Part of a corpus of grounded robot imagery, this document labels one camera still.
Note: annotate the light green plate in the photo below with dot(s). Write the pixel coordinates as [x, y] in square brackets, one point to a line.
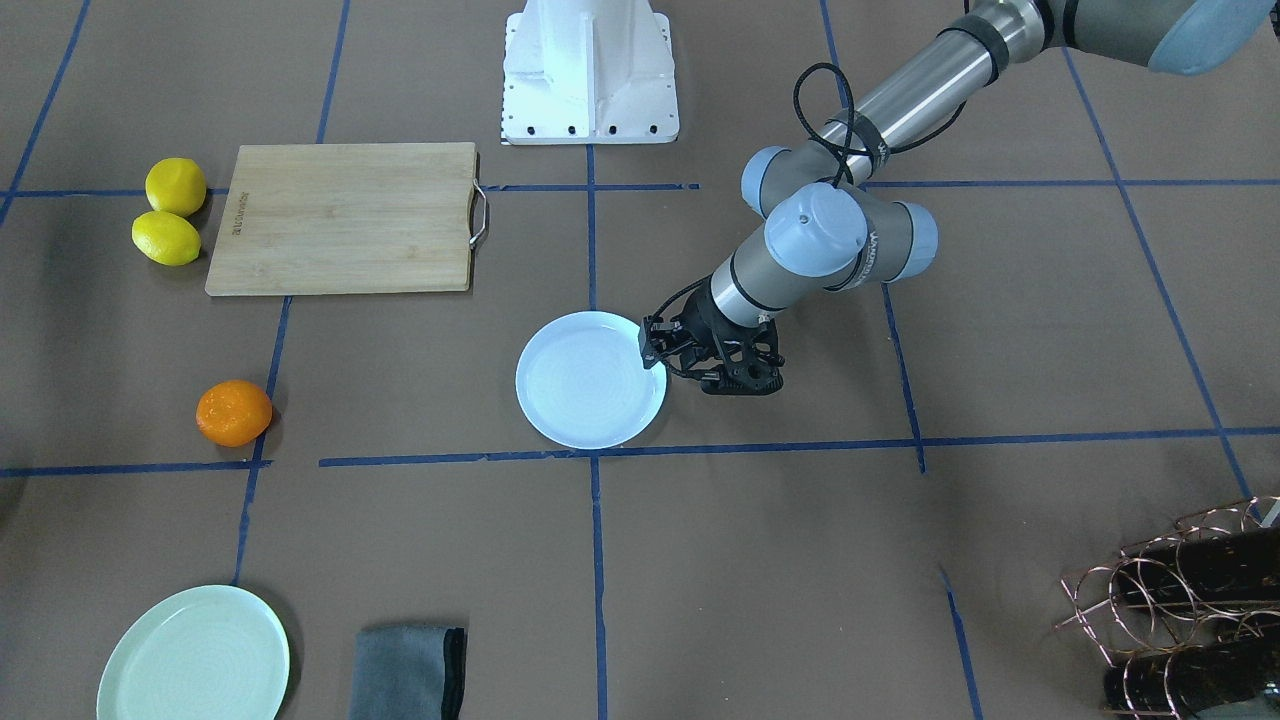
[211, 652]

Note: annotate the copper wire bottle rack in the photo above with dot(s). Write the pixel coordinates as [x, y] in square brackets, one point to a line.
[1186, 622]

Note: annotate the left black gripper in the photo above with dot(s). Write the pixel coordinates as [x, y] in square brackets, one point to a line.
[702, 334]

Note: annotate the bamboo cutting board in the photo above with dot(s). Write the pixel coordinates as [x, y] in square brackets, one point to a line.
[310, 219]

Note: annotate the yellow lemon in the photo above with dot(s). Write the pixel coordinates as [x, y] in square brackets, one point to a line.
[166, 238]
[176, 185]

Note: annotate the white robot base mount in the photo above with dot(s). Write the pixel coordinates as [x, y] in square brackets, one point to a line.
[588, 73]

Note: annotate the upper yellow lemon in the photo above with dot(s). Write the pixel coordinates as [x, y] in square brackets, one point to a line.
[176, 185]

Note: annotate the light blue plate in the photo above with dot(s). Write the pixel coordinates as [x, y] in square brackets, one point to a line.
[582, 383]

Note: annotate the folded grey cloth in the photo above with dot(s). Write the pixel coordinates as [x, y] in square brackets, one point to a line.
[409, 671]

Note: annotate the lower yellow lemon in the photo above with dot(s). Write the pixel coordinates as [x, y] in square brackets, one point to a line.
[166, 238]

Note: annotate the orange fruit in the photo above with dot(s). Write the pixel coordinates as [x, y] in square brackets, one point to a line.
[233, 413]

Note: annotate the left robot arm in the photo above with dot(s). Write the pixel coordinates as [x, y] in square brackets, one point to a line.
[821, 228]

